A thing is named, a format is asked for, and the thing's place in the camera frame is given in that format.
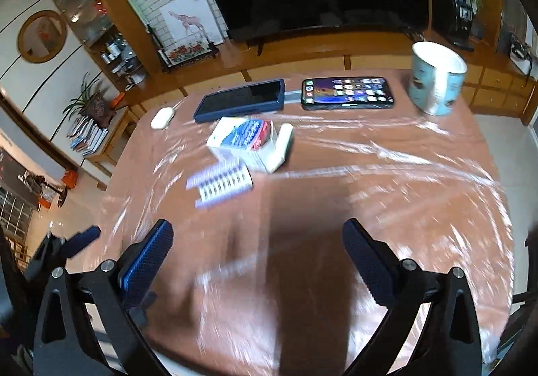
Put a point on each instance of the giraffe painting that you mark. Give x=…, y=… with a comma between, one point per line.
x=191, y=18

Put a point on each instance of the clear plastic blister tray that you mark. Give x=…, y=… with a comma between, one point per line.
x=220, y=184

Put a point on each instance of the round wooden wall picture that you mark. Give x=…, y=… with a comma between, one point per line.
x=42, y=36

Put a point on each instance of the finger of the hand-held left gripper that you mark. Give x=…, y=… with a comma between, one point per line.
x=84, y=238

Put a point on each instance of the framed red flower picture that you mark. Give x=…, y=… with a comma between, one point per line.
x=189, y=53

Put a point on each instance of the blue and white medicine box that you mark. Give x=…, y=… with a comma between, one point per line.
x=241, y=140

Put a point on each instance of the black smartphone with lit screen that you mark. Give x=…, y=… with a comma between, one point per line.
x=349, y=93

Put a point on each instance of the small white tube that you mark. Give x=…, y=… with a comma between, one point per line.
x=282, y=144

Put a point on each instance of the pale blue printed mug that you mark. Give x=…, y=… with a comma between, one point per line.
x=437, y=81

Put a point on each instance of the small orange stool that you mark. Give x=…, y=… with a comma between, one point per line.
x=70, y=178

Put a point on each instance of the white earbuds case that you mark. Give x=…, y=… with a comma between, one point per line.
x=163, y=118

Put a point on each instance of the potted green plant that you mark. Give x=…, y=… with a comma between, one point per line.
x=94, y=105

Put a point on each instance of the stack of books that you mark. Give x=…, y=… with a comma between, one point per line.
x=88, y=136

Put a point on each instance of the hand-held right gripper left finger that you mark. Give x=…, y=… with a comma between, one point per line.
x=147, y=262

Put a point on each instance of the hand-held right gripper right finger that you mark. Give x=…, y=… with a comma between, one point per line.
x=370, y=262

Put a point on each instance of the phone in dark blue case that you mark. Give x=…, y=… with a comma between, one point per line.
x=239, y=100

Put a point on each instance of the black coffee machine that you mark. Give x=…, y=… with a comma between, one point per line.
x=460, y=23

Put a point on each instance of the wooden glass display cabinet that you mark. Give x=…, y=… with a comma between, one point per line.
x=96, y=23

